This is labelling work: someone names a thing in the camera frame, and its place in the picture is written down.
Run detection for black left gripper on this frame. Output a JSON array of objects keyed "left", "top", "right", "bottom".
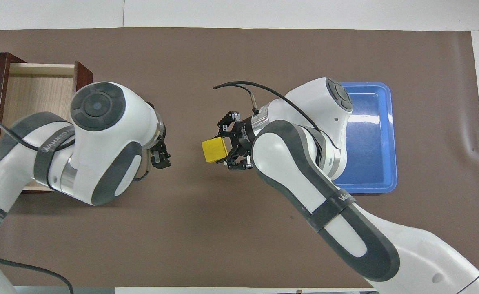
[{"left": 151, "top": 137, "right": 171, "bottom": 170}]

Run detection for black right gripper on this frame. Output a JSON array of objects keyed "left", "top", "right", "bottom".
[{"left": 217, "top": 111, "right": 258, "bottom": 171}]

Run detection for yellow cube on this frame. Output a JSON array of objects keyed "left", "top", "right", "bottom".
[{"left": 201, "top": 137, "right": 229, "bottom": 164}]

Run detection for wooden drawer with dark front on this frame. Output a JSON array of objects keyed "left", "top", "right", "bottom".
[{"left": 1, "top": 61, "right": 94, "bottom": 192}]

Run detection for brown table mat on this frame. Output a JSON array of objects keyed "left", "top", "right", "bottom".
[{"left": 0, "top": 27, "right": 479, "bottom": 288}]

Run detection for blue plastic tray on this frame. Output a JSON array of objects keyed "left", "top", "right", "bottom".
[{"left": 333, "top": 82, "right": 398, "bottom": 194}]

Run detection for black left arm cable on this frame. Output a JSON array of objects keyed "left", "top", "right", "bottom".
[{"left": 0, "top": 120, "right": 75, "bottom": 294}]

